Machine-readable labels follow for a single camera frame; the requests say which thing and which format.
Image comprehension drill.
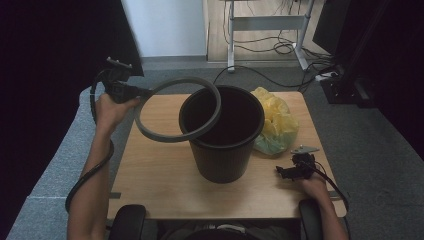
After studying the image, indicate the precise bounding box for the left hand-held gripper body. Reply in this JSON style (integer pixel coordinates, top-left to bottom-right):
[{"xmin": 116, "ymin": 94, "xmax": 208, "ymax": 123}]
[{"xmin": 101, "ymin": 57, "xmax": 139, "ymax": 104}]

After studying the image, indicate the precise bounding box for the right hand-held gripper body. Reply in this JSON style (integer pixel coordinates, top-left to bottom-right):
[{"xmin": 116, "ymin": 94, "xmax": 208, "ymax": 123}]
[{"xmin": 289, "ymin": 145, "xmax": 321, "ymax": 180}]

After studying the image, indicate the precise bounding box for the yellow plastic bag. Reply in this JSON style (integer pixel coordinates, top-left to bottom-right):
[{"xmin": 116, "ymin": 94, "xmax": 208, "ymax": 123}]
[{"xmin": 249, "ymin": 86, "xmax": 300, "ymax": 157}]

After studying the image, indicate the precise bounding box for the grey bin rim ring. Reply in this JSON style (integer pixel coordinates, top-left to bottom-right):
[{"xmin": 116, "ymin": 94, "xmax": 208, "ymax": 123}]
[{"xmin": 134, "ymin": 76, "xmax": 223, "ymax": 144}]

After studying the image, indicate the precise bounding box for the black trash bin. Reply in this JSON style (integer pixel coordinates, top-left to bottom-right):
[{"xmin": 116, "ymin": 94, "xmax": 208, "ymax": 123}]
[{"xmin": 178, "ymin": 84, "xmax": 266, "ymax": 185}]

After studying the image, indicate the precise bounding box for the person's right hand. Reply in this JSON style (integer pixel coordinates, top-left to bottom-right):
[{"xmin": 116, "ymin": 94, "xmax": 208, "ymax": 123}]
[{"xmin": 297, "ymin": 172, "xmax": 331, "ymax": 201}]

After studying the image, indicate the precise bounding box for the person's left hand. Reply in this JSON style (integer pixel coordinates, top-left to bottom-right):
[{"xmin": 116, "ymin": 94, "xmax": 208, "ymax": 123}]
[{"xmin": 94, "ymin": 92, "xmax": 141, "ymax": 135}]

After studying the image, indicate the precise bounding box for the black chair armrest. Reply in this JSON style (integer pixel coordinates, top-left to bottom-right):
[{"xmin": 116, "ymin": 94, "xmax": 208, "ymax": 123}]
[
  {"xmin": 107, "ymin": 203, "xmax": 147, "ymax": 240},
  {"xmin": 298, "ymin": 198, "xmax": 325, "ymax": 240}
]

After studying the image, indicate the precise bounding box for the white partition panel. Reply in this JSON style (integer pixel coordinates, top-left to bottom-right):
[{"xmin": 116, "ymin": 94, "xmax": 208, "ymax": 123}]
[{"xmin": 121, "ymin": 0, "xmax": 208, "ymax": 58}]

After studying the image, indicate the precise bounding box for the black curtain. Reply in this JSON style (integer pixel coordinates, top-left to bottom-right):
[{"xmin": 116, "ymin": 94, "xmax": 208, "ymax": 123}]
[
  {"xmin": 336, "ymin": 0, "xmax": 424, "ymax": 162},
  {"xmin": 0, "ymin": 0, "xmax": 145, "ymax": 234}
]

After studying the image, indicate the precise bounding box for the person's dark clothing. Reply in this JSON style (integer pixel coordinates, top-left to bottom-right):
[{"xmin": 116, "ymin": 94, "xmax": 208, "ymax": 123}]
[{"xmin": 156, "ymin": 221, "xmax": 295, "ymax": 240}]

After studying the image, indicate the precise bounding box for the black stand base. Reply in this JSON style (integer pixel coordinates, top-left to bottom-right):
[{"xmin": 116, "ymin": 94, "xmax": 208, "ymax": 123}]
[{"xmin": 319, "ymin": 65, "xmax": 378, "ymax": 108}]

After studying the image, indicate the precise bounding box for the white power strip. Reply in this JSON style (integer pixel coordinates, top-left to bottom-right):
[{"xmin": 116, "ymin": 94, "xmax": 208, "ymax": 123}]
[{"xmin": 314, "ymin": 71, "xmax": 335, "ymax": 82}]

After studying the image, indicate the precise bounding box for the black monitor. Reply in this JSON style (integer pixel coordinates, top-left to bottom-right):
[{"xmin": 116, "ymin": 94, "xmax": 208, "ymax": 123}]
[{"xmin": 311, "ymin": 0, "xmax": 352, "ymax": 56}]

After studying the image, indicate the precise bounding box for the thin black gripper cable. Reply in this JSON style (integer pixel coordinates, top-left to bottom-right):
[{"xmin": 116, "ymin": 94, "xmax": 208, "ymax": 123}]
[{"xmin": 312, "ymin": 162, "xmax": 351, "ymax": 214}]

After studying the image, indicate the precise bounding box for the thick black gripper cable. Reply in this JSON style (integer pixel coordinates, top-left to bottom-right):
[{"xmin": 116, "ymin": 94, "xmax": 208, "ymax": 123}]
[{"xmin": 64, "ymin": 68, "xmax": 116, "ymax": 214}]

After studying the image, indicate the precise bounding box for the black floor cable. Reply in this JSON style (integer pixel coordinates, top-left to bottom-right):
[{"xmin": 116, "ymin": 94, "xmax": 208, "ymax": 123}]
[{"xmin": 212, "ymin": 64, "xmax": 322, "ymax": 93}]

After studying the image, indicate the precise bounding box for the tangle of black cables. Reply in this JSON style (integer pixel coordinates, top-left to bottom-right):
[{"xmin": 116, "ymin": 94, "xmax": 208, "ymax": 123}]
[{"xmin": 232, "ymin": 31, "xmax": 334, "ymax": 62}]

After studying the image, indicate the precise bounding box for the white desk frame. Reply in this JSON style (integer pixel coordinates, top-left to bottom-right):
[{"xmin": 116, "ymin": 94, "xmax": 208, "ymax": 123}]
[{"xmin": 226, "ymin": 0, "xmax": 316, "ymax": 73}]

